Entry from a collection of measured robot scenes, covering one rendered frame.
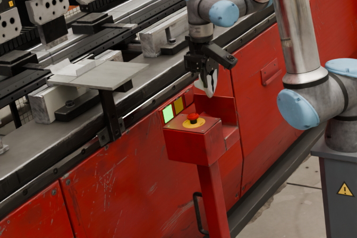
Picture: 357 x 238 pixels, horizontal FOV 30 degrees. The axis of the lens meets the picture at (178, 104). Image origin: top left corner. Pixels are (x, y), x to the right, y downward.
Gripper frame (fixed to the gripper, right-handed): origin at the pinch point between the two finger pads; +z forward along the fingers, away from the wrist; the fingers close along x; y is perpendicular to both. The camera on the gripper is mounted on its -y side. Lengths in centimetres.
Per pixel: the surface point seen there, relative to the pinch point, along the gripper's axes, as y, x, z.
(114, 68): 20.9, 21.0, -14.5
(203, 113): 6.1, -3.0, 9.5
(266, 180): 20, -73, 81
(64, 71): 36.8, 26.7, -13.3
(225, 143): -6.2, 4.3, 14.6
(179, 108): 9.8, 5.2, 4.4
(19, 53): 60, 23, -15
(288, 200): 7, -67, 85
